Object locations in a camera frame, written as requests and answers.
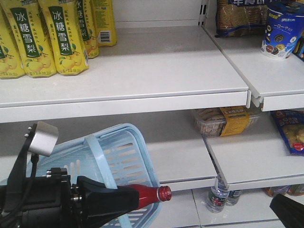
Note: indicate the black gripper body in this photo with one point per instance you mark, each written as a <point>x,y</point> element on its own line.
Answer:
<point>49,204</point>

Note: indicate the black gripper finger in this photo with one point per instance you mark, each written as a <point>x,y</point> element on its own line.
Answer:
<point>289,212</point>
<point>100,204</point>

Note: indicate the red coca-cola aluminium bottle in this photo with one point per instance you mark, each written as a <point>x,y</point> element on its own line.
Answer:
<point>149,195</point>

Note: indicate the light blue plastic basket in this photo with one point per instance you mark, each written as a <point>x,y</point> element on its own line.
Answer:
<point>116,156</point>

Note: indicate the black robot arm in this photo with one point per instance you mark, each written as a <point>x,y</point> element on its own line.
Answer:
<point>11,205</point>

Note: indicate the clear water bottle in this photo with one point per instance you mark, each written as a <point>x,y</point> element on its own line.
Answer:
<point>217,196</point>

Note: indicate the blue snack bag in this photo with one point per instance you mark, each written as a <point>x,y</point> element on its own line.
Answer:
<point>290,125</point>

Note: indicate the yellow banded biscuit box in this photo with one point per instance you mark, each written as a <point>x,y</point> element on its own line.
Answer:
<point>224,121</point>

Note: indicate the white shelf unit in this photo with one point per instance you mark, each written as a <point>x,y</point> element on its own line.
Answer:
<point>166,63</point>

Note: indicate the yellow pear drink bottle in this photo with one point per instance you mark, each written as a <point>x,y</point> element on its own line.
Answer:
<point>87,28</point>
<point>31,34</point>
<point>66,39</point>
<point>10,62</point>

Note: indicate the blue oreo snack cup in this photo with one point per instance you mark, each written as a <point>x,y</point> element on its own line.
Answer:
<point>284,25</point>

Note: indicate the brown cracker pack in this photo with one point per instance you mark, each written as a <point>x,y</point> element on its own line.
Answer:
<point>236,18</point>

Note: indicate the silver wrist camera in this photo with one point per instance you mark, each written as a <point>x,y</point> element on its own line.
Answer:
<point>41,138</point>

